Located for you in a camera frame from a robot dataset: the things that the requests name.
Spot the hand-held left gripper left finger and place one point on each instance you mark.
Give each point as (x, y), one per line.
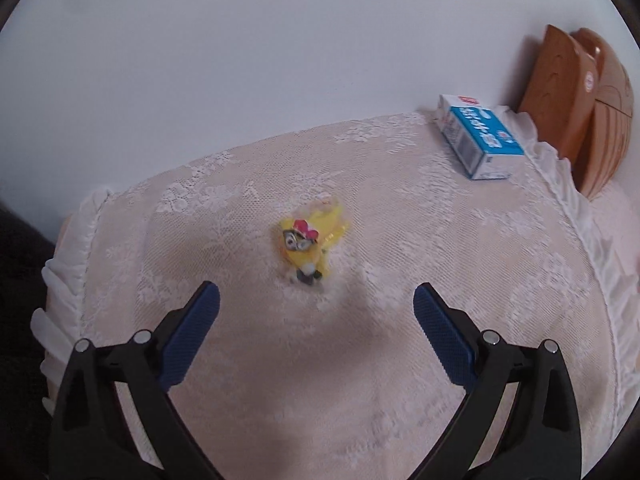
(192, 332)

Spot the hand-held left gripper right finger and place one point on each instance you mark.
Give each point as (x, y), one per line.
(442, 335)

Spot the yellow cartoon wrapper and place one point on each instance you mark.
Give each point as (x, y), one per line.
(306, 245)

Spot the pink lace tablecloth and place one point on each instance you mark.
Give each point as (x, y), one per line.
(350, 375)

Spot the dark cloth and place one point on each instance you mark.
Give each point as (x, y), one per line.
(22, 310)

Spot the blue and white carton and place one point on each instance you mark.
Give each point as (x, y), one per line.
(477, 132)

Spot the brown wood-grain bin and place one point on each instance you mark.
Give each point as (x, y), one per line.
(585, 110)

